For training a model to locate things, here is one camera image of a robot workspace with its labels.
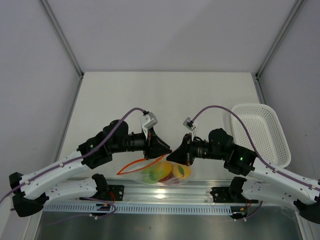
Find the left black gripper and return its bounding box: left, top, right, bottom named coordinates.
left=110, top=126, right=172, bottom=161

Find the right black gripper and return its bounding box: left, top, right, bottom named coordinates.
left=166, top=133, right=226, bottom=167

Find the orange fruit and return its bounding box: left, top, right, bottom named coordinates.
left=172, top=164, right=192, bottom=180

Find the yellow green mango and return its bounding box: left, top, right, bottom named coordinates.
left=153, top=161, right=173, bottom=180

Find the clear zip top bag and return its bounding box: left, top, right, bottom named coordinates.
left=117, top=155, right=195, bottom=186

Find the red grape bunch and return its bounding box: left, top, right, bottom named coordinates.
left=158, top=175, right=180, bottom=186

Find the green apple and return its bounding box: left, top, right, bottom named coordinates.
left=141, top=167, right=157, bottom=184

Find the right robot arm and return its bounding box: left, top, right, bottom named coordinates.
left=166, top=128, right=320, bottom=224

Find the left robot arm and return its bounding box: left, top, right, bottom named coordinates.
left=9, top=120, right=172, bottom=217

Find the white perforated plastic basket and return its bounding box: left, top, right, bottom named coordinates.
left=231, top=103, right=292, bottom=168

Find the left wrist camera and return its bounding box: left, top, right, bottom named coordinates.
left=139, top=111, right=158, bottom=139

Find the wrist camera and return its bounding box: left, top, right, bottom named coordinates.
left=139, top=111, right=158, bottom=139
left=183, top=117, right=198, bottom=140

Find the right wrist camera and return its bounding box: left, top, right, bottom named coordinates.
left=183, top=117, right=198, bottom=140

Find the aluminium mounting rail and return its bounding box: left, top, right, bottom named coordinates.
left=49, top=177, right=298, bottom=206

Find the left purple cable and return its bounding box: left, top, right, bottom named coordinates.
left=0, top=107, right=150, bottom=221

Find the purple cable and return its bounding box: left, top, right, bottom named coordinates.
left=188, top=104, right=320, bottom=221
left=0, top=107, right=150, bottom=221

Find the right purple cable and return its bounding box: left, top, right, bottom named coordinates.
left=188, top=104, right=320, bottom=221

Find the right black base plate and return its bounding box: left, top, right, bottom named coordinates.
left=209, top=186, right=259, bottom=204

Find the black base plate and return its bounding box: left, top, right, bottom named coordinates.
left=209, top=186, right=259, bottom=204
left=107, top=185, right=125, bottom=202

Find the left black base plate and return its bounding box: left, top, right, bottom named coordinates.
left=107, top=185, right=125, bottom=202

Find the white slotted cable duct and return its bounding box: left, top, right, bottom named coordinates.
left=43, top=202, right=233, bottom=216

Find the left corner frame post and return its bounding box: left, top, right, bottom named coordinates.
left=38, top=0, right=84, bottom=78

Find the corner frame post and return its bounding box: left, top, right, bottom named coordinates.
left=38, top=0, right=84, bottom=78
left=255, top=0, right=307, bottom=80

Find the right corner frame post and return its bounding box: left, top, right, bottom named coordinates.
left=255, top=0, right=307, bottom=80

